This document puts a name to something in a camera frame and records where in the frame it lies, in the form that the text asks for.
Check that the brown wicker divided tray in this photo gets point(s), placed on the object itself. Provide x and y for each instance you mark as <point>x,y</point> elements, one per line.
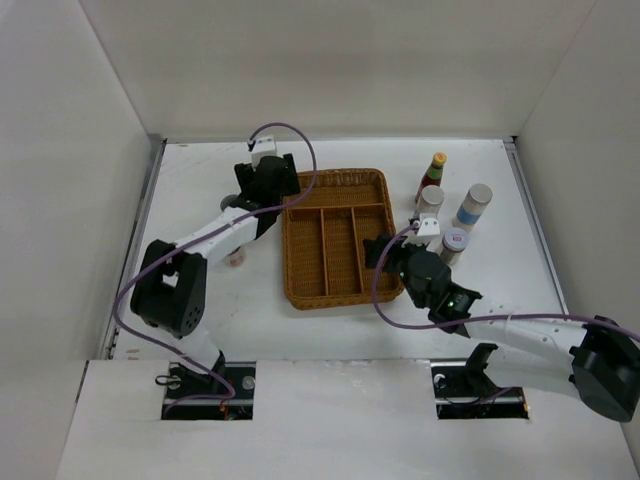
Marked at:
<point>323,235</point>

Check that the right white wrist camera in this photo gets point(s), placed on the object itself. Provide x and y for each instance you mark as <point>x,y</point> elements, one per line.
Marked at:
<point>426,226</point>

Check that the black top glass grinder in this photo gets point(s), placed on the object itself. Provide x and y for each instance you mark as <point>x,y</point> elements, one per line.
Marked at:
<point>227,201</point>

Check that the left aluminium table rail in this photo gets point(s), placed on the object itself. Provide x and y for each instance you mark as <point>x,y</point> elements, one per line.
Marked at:
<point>157,148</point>

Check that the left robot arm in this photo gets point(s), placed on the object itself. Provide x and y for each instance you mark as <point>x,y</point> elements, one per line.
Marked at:
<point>169,293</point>

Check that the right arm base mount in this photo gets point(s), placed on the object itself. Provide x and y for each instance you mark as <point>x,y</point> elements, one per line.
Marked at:
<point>463,390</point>

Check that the blue label bead jar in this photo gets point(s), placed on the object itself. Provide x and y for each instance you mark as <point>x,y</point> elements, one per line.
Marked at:
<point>472,207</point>
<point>429,201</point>

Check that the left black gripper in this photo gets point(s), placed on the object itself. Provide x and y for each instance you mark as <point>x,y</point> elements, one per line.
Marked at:
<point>246,176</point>

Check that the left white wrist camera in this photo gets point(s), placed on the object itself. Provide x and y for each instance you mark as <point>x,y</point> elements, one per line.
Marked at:
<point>260,147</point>

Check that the aluminium table rail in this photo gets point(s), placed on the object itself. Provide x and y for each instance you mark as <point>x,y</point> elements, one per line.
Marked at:
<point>510,146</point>
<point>157,148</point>

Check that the right aluminium table rail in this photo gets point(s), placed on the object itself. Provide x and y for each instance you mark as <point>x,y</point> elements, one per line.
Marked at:
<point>510,146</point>

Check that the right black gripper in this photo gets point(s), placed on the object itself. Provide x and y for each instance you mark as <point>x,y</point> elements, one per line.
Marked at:
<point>370,247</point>

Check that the red chili sauce bottle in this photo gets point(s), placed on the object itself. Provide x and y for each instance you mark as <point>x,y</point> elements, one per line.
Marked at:
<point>433,174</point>

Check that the red label sauce jar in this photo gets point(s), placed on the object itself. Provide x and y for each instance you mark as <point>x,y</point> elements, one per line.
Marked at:
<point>236,257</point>

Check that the silver lid dark spice jar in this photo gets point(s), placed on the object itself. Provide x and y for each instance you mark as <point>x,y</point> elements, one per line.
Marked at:
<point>453,244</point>

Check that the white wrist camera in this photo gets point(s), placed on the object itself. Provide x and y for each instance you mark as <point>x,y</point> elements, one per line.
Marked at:
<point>426,226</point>
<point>260,147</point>

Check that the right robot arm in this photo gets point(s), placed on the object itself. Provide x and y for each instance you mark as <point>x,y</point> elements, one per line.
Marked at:
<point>592,359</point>

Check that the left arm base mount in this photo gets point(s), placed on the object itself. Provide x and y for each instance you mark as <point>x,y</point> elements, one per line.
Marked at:
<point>191,395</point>

